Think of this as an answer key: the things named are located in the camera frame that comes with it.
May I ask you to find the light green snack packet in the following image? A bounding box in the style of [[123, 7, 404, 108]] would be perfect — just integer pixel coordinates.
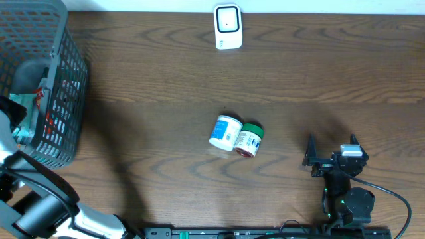
[[10, 94, 38, 138]]

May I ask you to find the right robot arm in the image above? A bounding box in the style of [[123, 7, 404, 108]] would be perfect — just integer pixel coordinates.
[[302, 135, 375, 229]]

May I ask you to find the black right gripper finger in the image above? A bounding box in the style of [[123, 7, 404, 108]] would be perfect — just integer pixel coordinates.
[[350, 134, 369, 161], [302, 135, 318, 166]]

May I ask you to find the white blue label jar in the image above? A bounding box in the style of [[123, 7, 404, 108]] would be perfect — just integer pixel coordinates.
[[209, 115, 243, 151]]

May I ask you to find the red white snack packet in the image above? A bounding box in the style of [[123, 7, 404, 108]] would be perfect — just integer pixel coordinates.
[[33, 77, 48, 109]]

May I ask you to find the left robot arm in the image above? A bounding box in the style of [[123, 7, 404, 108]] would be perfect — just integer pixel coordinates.
[[1, 96, 144, 238]]

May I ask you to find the grey plastic mesh basket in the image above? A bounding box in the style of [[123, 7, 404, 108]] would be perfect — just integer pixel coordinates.
[[1, 0, 89, 169]]

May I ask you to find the white barcode scanner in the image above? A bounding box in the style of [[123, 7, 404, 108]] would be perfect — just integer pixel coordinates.
[[213, 3, 243, 50]]

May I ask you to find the green lid white jar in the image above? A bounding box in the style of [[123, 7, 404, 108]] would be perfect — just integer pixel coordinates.
[[234, 123, 264, 158]]

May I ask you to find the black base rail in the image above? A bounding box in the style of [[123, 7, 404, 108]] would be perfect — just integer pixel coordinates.
[[138, 227, 392, 239]]

